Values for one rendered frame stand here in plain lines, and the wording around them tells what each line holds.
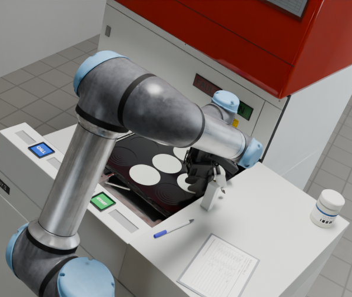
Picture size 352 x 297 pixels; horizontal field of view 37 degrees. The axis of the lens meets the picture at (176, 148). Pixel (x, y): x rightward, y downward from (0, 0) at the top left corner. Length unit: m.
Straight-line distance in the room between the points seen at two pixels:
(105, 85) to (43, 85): 2.78
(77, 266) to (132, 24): 1.11
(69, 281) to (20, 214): 0.65
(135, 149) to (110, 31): 0.54
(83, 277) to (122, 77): 0.41
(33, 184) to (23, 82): 2.23
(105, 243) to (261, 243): 0.42
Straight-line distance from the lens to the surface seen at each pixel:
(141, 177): 1.64
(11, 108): 3.48
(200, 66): 1.81
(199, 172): 1.53
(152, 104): 0.94
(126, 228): 1.38
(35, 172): 1.54
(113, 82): 0.98
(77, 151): 1.05
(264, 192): 1.65
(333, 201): 1.58
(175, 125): 0.96
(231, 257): 1.39
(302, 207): 1.66
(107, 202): 1.43
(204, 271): 1.33
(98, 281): 1.10
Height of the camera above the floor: 1.92
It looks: 34 degrees down
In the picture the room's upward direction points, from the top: 17 degrees clockwise
